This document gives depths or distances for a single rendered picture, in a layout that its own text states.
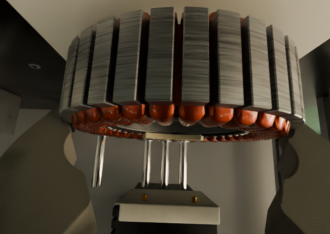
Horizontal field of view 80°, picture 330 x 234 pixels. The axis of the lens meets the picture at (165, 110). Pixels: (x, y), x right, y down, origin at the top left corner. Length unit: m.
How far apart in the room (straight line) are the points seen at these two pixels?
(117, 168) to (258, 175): 0.24
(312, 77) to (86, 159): 0.33
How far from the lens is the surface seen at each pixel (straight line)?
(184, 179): 0.25
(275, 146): 0.36
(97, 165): 0.18
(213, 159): 0.37
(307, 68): 0.20
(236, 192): 0.39
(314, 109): 0.45
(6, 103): 0.32
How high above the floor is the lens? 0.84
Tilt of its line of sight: 13 degrees down
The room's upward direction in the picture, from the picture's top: 178 degrees counter-clockwise
